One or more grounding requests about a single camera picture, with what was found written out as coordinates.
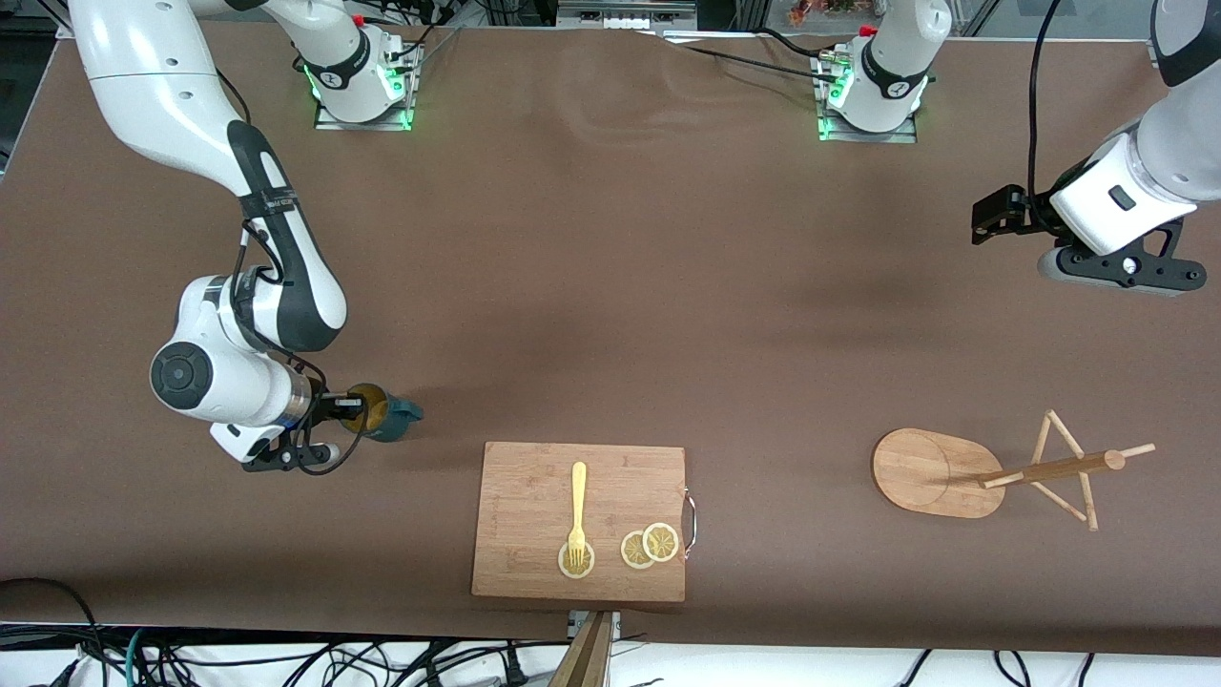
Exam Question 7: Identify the thick black floor cable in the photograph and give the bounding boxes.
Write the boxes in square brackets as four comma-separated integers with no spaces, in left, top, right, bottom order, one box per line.
[0,576,101,659]

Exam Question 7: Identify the teal cup yellow inside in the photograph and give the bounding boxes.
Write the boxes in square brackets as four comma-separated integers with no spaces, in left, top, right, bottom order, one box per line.
[341,382,424,444]

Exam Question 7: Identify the brown table cover sheet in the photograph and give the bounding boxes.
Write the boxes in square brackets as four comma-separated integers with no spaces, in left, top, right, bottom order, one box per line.
[0,19,1221,659]

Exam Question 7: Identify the bamboo cutting board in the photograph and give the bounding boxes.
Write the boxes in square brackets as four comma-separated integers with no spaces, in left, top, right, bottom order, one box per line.
[471,441,688,604]

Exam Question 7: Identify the black cable across table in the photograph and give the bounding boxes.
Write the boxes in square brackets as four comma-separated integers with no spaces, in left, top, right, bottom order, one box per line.
[658,31,845,82]

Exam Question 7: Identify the wooden stand legs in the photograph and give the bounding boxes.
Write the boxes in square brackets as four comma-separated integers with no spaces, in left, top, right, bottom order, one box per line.
[548,611,613,687]

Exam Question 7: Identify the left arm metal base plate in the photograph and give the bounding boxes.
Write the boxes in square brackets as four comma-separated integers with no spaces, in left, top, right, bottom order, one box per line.
[816,48,919,144]

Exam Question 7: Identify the yellow plastic fork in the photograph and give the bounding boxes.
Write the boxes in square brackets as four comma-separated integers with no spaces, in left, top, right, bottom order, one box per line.
[568,462,589,566]

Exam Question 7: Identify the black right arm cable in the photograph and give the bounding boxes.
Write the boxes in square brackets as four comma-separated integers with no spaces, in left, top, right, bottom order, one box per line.
[229,215,373,478]

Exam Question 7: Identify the wooden cup rack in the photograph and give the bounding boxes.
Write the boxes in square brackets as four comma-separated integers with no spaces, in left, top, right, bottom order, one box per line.
[871,409,1157,532]

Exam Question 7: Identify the grey power strip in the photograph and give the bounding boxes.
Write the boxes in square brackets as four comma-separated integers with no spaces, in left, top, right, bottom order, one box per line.
[558,0,697,30]

